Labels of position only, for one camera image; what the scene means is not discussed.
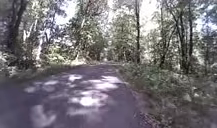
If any leafy verge with undergrowth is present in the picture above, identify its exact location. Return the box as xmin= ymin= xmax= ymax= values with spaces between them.
xmin=115 ymin=62 xmax=217 ymax=128

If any shaded grassy verge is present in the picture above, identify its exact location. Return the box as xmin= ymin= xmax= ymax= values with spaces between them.
xmin=0 ymin=59 xmax=97 ymax=84

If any grey asphalt path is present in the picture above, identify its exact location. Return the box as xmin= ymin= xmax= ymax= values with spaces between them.
xmin=0 ymin=63 xmax=144 ymax=128

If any wood of trees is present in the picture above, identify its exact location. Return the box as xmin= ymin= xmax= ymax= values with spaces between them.
xmin=0 ymin=0 xmax=217 ymax=76

